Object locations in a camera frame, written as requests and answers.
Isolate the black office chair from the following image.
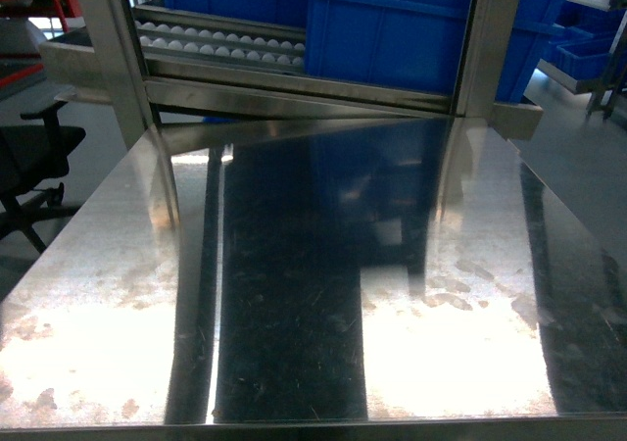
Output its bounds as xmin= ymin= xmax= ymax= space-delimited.
xmin=1 ymin=100 xmax=86 ymax=253

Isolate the large blue plastic crate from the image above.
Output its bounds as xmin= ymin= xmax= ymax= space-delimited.
xmin=305 ymin=0 xmax=564 ymax=103

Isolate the blue bin on side shelf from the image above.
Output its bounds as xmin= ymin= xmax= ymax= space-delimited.
xmin=555 ymin=38 xmax=612 ymax=80

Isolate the side steel shelf rack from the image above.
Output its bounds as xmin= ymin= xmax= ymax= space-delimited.
xmin=538 ymin=0 xmax=626 ymax=119

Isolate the stainless steel roller rack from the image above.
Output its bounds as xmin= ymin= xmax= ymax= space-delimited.
xmin=40 ymin=0 xmax=543 ymax=145

